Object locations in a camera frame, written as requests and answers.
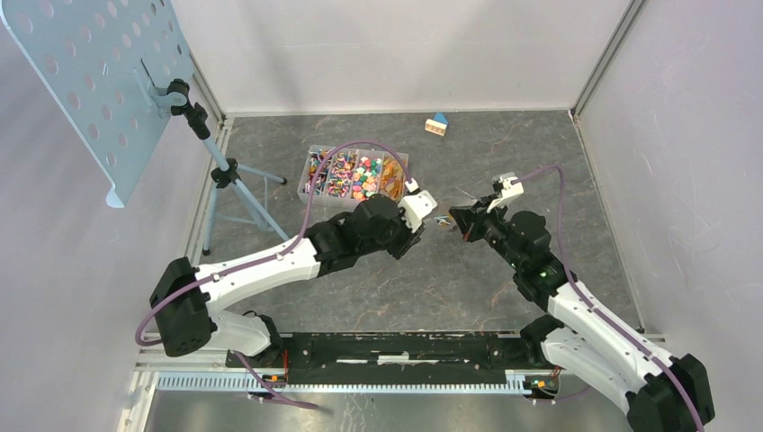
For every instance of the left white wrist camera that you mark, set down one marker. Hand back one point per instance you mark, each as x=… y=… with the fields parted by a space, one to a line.
x=416 y=204

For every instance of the light blue perforated board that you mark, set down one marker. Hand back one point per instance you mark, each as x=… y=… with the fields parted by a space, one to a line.
x=109 y=66

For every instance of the clear round plastic jar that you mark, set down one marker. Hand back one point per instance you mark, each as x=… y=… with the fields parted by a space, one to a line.
x=445 y=221

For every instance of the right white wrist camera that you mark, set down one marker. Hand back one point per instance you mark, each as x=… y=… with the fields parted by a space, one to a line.
x=507 y=188

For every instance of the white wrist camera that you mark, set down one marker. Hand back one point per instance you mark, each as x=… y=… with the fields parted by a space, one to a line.
x=507 y=188
x=416 y=204

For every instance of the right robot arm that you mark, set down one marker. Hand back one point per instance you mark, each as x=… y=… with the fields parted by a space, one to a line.
x=655 y=390

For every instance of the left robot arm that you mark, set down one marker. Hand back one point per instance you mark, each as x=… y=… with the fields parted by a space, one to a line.
x=190 y=304

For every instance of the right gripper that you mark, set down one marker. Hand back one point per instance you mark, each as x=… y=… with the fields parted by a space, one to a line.
x=470 y=220

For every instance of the clear compartment candy box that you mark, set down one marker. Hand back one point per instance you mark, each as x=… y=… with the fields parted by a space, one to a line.
x=351 y=176

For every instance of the toy block house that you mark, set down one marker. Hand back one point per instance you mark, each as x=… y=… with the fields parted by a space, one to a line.
x=437 y=125

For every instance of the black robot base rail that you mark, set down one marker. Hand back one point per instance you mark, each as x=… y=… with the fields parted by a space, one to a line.
x=397 y=359

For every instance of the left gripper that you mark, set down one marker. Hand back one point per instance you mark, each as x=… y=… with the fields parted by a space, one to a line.
x=410 y=237

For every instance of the light blue tripod stand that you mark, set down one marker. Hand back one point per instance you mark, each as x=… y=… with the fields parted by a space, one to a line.
x=232 y=179

